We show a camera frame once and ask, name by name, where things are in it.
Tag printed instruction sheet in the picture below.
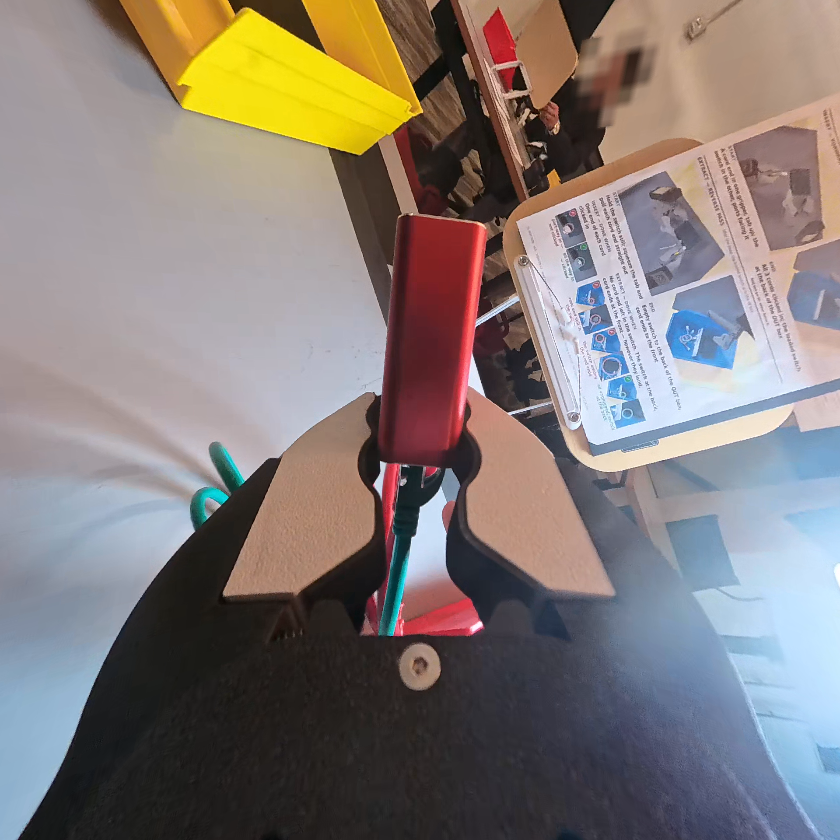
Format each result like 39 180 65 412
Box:
516 98 840 457

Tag metal wall conduit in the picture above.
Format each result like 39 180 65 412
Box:
686 0 749 40

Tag small red bin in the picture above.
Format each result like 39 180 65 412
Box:
482 7 519 67

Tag green ethernet cable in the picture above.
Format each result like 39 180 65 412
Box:
190 441 427 636

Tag brown wooden desk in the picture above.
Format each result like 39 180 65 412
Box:
449 0 532 201

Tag red plastic bin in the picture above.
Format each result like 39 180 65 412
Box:
394 577 487 636

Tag yellow plastic bin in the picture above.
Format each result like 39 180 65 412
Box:
118 0 424 156

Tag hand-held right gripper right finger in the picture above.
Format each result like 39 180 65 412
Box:
446 387 618 601

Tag red ethernet splitter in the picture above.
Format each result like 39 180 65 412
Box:
377 213 488 467

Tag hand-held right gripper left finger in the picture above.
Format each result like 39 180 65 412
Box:
222 392 387 601

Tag document stand with white base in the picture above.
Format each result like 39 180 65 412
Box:
474 98 840 473

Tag red ethernet cable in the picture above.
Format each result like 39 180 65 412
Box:
364 462 403 636

